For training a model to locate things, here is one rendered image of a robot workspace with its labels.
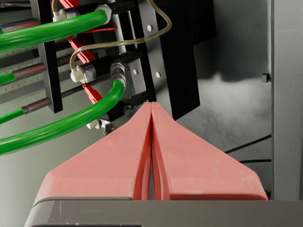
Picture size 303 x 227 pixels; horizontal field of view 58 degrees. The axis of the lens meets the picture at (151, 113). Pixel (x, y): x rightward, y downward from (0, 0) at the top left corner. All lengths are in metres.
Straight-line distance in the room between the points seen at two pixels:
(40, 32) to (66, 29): 0.02
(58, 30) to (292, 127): 0.31
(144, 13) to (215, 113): 0.29
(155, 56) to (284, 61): 0.21
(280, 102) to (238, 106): 0.20
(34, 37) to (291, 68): 0.29
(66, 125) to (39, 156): 0.50
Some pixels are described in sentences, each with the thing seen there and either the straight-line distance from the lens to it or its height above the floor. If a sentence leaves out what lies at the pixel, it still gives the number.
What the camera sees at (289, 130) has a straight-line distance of 0.42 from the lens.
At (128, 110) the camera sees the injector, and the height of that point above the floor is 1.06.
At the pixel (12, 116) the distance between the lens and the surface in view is 0.61.
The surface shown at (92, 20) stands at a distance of 0.27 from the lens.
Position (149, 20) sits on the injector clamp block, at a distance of 0.46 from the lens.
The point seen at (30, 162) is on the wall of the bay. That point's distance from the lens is 0.75.
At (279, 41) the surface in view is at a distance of 0.38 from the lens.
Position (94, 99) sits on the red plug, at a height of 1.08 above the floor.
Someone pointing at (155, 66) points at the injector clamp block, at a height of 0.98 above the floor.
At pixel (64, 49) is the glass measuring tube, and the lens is 0.71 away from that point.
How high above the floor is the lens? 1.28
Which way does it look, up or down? 34 degrees down
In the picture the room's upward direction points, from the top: 119 degrees counter-clockwise
